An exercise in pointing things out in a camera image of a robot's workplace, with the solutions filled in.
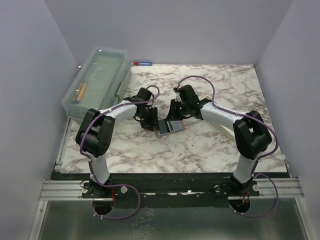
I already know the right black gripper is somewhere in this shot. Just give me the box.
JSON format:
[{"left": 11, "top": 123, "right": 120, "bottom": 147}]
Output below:
[{"left": 165, "top": 99, "right": 190, "bottom": 122}]

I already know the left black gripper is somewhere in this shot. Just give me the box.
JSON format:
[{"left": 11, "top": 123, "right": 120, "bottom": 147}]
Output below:
[{"left": 137, "top": 106, "right": 160, "bottom": 131}]

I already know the tan leather card holder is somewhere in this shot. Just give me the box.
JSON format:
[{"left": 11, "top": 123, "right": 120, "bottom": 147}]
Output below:
[{"left": 154, "top": 119, "right": 185, "bottom": 138}]

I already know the silver grey credit card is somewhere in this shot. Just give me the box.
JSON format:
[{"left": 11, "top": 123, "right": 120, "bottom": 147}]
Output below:
[{"left": 167, "top": 121, "right": 184, "bottom": 133}]

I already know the dark blue credit card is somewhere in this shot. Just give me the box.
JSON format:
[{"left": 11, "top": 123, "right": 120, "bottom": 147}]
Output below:
[{"left": 157, "top": 119, "right": 171, "bottom": 136}]

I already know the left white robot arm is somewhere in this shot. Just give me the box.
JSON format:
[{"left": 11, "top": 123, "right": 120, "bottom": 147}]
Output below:
[{"left": 75, "top": 86, "right": 160, "bottom": 198}]

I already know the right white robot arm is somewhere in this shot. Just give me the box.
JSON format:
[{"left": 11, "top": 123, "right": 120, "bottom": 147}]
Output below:
[{"left": 166, "top": 84, "right": 272, "bottom": 196}]

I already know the white rectangular tray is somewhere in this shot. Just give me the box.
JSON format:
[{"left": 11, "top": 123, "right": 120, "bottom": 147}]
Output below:
[{"left": 200, "top": 96, "right": 240, "bottom": 140}]

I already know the red blue screwdriver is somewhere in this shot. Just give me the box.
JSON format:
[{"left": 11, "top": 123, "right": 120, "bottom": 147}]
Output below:
[{"left": 132, "top": 61, "right": 153, "bottom": 66}]

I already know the clear green plastic box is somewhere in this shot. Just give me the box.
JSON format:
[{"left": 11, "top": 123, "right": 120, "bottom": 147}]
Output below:
[{"left": 62, "top": 46, "right": 132, "bottom": 124}]

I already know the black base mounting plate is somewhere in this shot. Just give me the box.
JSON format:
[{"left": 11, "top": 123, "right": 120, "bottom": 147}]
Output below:
[{"left": 51, "top": 172, "right": 261, "bottom": 209}]

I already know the orange tool inside box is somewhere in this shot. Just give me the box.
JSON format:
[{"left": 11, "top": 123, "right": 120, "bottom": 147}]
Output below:
[{"left": 72, "top": 82, "right": 87, "bottom": 103}]

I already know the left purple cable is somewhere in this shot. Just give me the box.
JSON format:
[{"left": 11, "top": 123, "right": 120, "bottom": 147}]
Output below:
[{"left": 79, "top": 85, "right": 161, "bottom": 221}]

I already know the purple cable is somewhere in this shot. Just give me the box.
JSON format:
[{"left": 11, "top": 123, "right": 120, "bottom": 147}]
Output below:
[
  {"left": 174, "top": 75, "right": 280, "bottom": 218},
  {"left": 79, "top": 85, "right": 161, "bottom": 221}
]

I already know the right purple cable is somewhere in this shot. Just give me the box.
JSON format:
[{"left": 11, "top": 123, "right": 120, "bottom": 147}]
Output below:
[{"left": 174, "top": 75, "right": 280, "bottom": 218}]

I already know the aluminium rail frame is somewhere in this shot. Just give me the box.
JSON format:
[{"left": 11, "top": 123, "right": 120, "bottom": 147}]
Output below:
[{"left": 40, "top": 119, "right": 304, "bottom": 201}]

